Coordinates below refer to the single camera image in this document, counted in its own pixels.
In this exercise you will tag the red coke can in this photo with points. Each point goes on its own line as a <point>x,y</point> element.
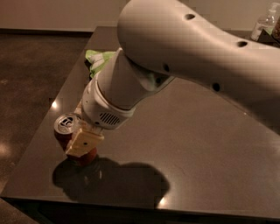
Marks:
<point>64,126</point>

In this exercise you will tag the clear plastic water bottle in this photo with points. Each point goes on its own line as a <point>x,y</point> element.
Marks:
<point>265,22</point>

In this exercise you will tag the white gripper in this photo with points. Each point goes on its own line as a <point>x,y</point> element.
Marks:
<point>101,110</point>

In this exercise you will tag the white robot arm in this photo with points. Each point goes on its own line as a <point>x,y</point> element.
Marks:
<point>164,39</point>

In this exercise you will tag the green rice chip bag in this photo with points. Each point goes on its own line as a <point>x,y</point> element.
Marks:
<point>95,61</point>

